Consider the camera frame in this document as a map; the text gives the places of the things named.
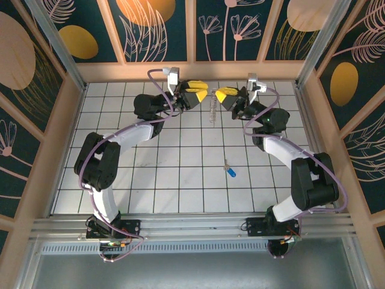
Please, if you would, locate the silver keyring with chain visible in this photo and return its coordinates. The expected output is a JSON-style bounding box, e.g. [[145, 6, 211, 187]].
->
[[207, 87, 219, 126]]

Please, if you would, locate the blue-headed key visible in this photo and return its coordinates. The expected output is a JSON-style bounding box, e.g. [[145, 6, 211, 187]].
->
[[223, 158, 238, 179]]

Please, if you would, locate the grey metal sheet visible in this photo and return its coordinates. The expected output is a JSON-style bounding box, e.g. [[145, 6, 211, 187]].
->
[[16, 237, 372, 289]]

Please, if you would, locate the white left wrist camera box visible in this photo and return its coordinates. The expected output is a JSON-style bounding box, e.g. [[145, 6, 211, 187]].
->
[[162, 66, 180, 95]]

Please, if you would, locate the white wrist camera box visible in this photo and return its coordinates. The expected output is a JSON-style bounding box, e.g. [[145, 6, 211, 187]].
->
[[245, 72, 268, 102], [162, 66, 180, 95]]

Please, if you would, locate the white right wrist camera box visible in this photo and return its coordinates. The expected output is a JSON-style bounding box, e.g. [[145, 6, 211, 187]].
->
[[245, 72, 268, 102]]

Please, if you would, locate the aluminium side rail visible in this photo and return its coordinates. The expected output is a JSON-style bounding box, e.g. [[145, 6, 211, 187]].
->
[[294, 85, 336, 211], [48, 84, 88, 217]]

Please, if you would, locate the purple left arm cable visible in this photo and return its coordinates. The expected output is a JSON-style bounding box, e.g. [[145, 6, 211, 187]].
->
[[78, 68, 176, 263]]

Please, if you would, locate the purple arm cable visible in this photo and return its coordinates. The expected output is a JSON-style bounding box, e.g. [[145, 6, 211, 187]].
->
[[78, 68, 176, 263], [242, 87, 350, 259]]

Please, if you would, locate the aluminium corner post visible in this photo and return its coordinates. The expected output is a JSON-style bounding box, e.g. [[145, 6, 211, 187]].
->
[[296, 0, 353, 88], [25, 0, 88, 91]]

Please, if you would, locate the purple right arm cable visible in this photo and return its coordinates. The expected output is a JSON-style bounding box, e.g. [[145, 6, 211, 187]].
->
[[242, 87, 350, 259]]

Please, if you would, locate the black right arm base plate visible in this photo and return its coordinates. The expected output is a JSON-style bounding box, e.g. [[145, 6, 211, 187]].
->
[[245, 217, 301, 238]]

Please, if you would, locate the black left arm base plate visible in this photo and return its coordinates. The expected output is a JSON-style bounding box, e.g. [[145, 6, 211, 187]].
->
[[86, 219, 142, 240]]

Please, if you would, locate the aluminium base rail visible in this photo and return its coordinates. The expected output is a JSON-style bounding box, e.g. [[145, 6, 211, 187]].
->
[[29, 213, 356, 241]]

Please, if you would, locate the slotted metal cable duct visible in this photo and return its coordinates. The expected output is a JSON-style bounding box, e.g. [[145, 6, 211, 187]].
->
[[40, 241, 271, 255]]

